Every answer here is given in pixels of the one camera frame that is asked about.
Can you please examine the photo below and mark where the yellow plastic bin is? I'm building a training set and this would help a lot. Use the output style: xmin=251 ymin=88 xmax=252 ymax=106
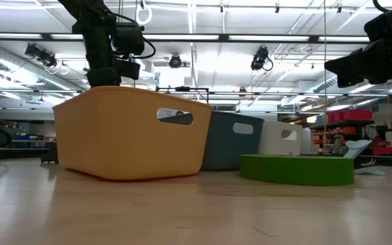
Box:
xmin=52 ymin=85 xmax=214 ymax=181

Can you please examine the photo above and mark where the white hanging ring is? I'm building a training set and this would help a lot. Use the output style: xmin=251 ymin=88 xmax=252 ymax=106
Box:
xmin=135 ymin=5 xmax=153 ymax=26

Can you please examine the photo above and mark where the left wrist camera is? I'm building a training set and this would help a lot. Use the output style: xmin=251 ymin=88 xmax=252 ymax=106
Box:
xmin=116 ymin=58 xmax=142 ymax=81

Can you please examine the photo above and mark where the light blue stapler remover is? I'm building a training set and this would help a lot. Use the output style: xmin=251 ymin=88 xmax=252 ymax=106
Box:
xmin=343 ymin=139 xmax=387 ymax=176

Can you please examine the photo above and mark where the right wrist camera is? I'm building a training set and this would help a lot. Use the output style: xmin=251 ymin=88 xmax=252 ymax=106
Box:
xmin=364 ymin=0 xmax=392 ymax=44

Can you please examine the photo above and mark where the black stapler remover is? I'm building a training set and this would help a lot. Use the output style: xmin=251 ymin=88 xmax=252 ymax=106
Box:
xmin=39 ymin=142 xmax=60 ymax=165

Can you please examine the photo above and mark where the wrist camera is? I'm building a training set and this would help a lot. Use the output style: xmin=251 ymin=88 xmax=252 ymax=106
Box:
xmin=364 ymin=0 xmax=392 ymax=44
xmin=116 ymin=58 xmax=142 ymax=81

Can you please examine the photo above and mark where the teal plastic bin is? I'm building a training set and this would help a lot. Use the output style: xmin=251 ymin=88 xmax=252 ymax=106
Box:
xmin=201 ymin=111 xmax=265 ymax=172

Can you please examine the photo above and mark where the background workbench with blue bins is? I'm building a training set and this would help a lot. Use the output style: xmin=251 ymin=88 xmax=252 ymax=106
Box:
xmin=0 ymin=118 xmax=56 ymax=144

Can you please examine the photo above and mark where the white plastic bin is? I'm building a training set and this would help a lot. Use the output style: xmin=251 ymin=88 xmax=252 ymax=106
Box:
xmin=259 ymin=120 xmax=304 ymax=157

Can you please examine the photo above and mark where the black overhead light beam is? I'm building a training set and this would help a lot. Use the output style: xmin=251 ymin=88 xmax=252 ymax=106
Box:
xmin=0 ymin=32 xmax=370 ymax=44

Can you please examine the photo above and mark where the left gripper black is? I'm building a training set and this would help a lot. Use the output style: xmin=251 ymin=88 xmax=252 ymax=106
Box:
xmin=86 ymin=66 xmax=122 ymax=88

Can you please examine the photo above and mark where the green tape roll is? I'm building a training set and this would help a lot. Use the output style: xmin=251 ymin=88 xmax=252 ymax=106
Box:
xmin=239 ymin=154 xmax=355 ymax=186

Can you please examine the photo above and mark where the shelf with red bins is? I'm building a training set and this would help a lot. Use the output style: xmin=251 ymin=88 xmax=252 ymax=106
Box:
xmin=310 ymin=108 xmax=392 ymax=157

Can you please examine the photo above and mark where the black ceiling camera with cable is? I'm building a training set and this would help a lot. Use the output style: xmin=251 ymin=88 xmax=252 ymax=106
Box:
xmin=250 ymin=46 xmax=274 ymax=71

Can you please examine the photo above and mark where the round black ceiling camera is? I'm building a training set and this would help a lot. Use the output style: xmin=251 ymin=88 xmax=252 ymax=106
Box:
xmin=168 ymin=54 xmax=183 ymax=69

